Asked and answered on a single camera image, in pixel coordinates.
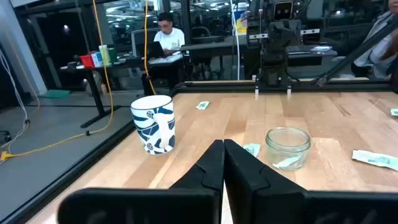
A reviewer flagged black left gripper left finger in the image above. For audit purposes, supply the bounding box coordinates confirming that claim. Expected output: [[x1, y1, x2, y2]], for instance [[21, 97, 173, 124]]
[[57, 139, 225, 224]]

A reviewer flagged yellow cable with black connector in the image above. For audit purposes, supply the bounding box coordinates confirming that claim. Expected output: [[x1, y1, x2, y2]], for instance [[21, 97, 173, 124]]
[[0, 0, 115, 162]]

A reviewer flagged red box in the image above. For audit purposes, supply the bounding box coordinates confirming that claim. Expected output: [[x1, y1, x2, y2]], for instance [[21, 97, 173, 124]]
[[79, 54, 95, 68]]

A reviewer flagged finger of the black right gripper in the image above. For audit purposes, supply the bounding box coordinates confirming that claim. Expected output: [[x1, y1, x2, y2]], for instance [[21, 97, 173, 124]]
[[274, 23, 285, 47], [284, 23, 295, 47]]

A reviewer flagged black office chair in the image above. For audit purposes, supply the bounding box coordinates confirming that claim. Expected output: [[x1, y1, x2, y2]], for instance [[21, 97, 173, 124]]
[[190, 26, 212, 40]]

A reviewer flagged person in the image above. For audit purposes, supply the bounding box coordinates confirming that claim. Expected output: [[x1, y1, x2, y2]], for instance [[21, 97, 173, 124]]
[[152, 11, 187, 57], [352, 0, 398, 79]]

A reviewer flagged yellow green cylinder container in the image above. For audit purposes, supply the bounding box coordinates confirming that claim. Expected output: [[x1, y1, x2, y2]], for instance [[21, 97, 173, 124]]
[[98, 44, 112, 67]]

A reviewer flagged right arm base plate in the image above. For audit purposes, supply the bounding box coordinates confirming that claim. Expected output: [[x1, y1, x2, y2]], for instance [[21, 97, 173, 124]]
[[253, 73, 294, 101]]

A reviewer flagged black laptop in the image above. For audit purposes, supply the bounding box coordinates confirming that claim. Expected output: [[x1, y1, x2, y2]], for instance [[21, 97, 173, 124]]
[[146, 40, 167, 59]]

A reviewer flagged black aluminium table frame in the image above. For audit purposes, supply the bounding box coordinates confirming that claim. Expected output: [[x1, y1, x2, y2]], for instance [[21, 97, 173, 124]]
[[6, 79, 398, 224]]

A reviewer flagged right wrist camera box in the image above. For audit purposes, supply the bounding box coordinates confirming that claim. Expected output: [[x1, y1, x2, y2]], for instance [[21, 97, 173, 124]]
[[272, 0, 294, 22]]

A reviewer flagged long dark desk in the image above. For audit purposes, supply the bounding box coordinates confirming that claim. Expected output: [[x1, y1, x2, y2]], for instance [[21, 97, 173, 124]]
[[180, 34, 339, 80]]

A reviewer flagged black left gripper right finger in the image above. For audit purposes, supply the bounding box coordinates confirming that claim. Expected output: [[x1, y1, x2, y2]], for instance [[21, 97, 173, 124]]
[[223, 138, 398, 224]]

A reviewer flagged green box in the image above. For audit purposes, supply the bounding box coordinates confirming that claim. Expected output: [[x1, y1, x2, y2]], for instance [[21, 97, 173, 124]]
[[108, 47, 119, 64]]

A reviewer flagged black diagonal frame strut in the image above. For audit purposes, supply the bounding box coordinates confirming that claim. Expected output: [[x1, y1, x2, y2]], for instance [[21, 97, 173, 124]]
[[313, 14, 398, 88]]

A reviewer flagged small clear glass jar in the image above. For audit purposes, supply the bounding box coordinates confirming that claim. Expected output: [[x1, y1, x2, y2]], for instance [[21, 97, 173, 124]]
[[264, 126, 312, 171]]

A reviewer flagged black office desk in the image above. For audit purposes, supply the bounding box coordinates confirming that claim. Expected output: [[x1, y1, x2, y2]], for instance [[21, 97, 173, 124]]
[[58, 52, 185, 129]]

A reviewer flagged green floor mat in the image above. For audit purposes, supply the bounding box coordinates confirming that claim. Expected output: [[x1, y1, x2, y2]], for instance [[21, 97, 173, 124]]
[[38, 89, 72, 100]]

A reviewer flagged yellow blue banner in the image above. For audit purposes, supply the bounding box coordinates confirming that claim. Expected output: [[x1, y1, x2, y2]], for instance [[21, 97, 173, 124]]
[[232, 2, 249, 35]]

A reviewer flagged white blue box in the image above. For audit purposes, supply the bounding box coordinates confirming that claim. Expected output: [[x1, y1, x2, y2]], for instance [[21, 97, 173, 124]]
[[90, 51, 104, 67]]

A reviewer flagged thin white cable bundle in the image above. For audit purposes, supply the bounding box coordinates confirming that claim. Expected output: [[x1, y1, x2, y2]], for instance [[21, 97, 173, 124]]
[[0, 51, 30, 150]]

